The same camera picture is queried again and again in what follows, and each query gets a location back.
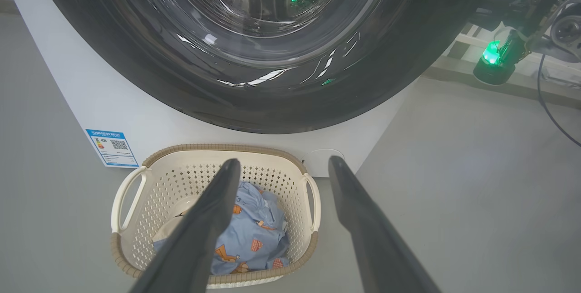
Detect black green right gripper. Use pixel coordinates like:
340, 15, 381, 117
473, 30, 529, 86

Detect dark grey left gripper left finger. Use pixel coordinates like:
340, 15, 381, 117
128, 158, 241, 293

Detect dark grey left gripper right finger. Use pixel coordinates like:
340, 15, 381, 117
328, 156, 441, 293

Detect blue cartoon print garment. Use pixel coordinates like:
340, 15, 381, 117
152, 182, 291, 275

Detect round dark glass washer door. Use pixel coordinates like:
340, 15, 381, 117
31, 0, 500, 135

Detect cream perforated laundry basket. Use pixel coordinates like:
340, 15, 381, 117
110, 143, 322, 289

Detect white front-load washing machine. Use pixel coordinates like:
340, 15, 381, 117
0, 0, 500, 178

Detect round white filter cover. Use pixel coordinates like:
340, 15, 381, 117
305, 149, 345, 178

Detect blue energy label sticker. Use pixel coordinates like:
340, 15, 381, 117
85, 129, 139, 168

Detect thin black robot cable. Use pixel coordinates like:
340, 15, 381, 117
537, 53, 581, 148

